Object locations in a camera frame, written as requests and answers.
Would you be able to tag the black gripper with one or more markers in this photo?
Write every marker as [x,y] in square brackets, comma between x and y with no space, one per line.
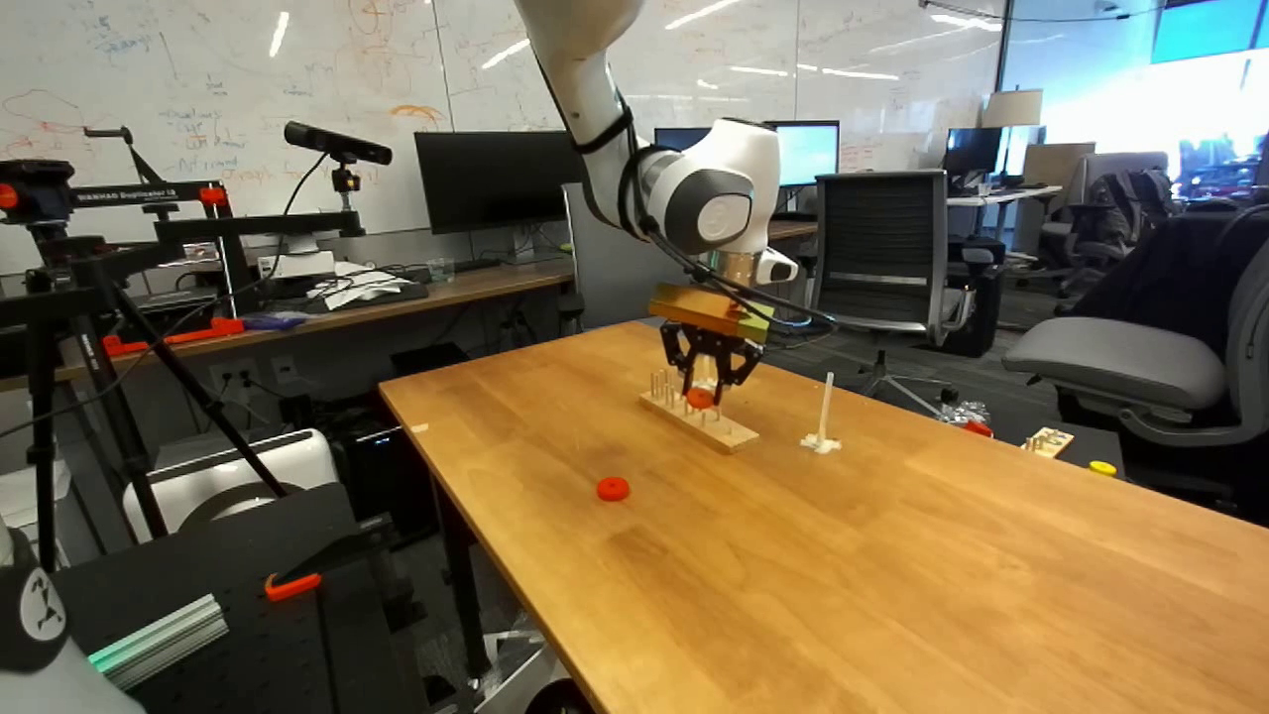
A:
[716,342]

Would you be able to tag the wooden stand with clear pegs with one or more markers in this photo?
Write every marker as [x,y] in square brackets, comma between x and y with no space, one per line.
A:
[726,430]

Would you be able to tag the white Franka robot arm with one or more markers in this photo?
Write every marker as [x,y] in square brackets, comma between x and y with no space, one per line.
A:
[701,200]

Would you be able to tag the white peg stand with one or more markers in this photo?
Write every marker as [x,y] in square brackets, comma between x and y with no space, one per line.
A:
[823,447]

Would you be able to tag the grey office chair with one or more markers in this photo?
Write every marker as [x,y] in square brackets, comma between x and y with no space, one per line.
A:
[1125,360]
[608,281]

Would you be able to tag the black mesh office chair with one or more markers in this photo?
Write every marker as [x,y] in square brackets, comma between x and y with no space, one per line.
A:
[884,240]

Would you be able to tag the lit computer monitor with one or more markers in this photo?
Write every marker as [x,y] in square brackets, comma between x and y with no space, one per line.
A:
[808,154]

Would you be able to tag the wooden office desk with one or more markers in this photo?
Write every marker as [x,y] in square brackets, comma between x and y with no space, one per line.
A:
[463,282]

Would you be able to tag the red small object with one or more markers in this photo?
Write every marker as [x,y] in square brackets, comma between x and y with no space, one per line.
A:
[977,425]

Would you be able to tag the black computer monitor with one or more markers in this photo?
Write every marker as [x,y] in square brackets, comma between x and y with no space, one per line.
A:
[498,180]

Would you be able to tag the black table leg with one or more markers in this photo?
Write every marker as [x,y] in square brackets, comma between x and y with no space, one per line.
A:
[463,581]

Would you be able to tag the tan card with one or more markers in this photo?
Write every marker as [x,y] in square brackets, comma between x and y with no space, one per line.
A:
[1046,443]

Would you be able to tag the white crumpled papers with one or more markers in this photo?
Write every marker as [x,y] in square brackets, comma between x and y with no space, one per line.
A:
[357,287]

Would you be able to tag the beige lamp shade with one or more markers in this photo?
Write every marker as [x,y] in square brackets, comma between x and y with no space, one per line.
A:
[1014,107]

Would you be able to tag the yellow small object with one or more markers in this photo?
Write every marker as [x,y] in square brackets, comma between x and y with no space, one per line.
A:
[1102,464]

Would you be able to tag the blue small object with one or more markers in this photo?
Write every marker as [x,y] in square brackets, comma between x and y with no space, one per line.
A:
[276,322]

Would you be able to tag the white box appliance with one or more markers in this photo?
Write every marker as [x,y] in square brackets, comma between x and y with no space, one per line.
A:
[262,463]

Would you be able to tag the orange black bar clamp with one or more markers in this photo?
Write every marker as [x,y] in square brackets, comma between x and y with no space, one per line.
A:
[293,590]

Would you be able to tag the red bar clamp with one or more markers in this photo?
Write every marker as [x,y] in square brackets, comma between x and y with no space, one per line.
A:
[173,340]

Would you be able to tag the dark grey cart top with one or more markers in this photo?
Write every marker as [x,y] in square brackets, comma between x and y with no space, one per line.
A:
[201,558]

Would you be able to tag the black rig with red knobs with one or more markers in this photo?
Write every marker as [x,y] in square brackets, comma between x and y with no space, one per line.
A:
[131,195]

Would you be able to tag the aluminium bar with green light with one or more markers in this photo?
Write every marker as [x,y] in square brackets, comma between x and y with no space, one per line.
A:
[160,642]

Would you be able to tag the black cap with logo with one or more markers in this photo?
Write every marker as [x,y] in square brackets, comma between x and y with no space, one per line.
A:
[30,610]

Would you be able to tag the tan wrist camera box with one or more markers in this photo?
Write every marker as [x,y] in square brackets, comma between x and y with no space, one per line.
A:
[701,308]

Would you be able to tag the black bar camera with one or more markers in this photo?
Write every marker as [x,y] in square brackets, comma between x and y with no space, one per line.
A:
[337,145]

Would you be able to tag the blue wall screen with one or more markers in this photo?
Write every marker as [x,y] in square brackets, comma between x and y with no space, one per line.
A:
[1211,26]

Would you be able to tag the black camera tripod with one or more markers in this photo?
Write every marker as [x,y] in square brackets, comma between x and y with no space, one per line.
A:
[45,398]

